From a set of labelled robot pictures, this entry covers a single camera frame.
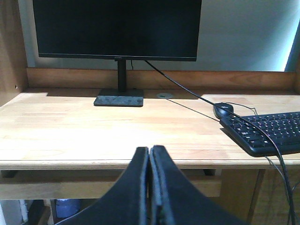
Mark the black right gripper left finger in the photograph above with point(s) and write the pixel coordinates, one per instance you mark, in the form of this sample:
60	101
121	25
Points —
125	203

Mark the blue bottle under desk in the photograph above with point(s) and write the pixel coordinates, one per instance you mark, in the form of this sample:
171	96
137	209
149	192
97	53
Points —
67	207

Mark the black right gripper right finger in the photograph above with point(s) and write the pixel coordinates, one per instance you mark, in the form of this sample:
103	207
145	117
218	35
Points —
176	201

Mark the black computer mouse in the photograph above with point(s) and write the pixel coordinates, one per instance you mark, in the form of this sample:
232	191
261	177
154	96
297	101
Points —
223	110

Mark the black keyboard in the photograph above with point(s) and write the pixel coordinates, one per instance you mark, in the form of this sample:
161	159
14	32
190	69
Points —
258	134

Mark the wooden desk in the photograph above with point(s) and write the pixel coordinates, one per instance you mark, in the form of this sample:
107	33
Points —
54	143

